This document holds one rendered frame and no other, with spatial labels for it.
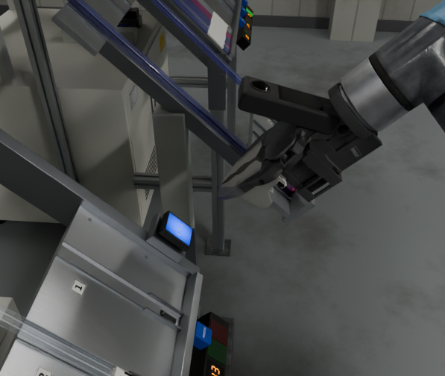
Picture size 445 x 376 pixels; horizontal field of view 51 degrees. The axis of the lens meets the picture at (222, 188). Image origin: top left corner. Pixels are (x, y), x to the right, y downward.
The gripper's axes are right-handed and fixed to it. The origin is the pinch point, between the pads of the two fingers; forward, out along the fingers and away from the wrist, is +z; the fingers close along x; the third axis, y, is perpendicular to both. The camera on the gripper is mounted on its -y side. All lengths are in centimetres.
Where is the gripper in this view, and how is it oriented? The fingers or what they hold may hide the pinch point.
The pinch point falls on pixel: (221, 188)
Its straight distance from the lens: 62.3
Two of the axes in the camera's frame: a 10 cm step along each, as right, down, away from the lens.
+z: -6.9, 5.2, 5.0
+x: 0.8, -6.3, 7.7
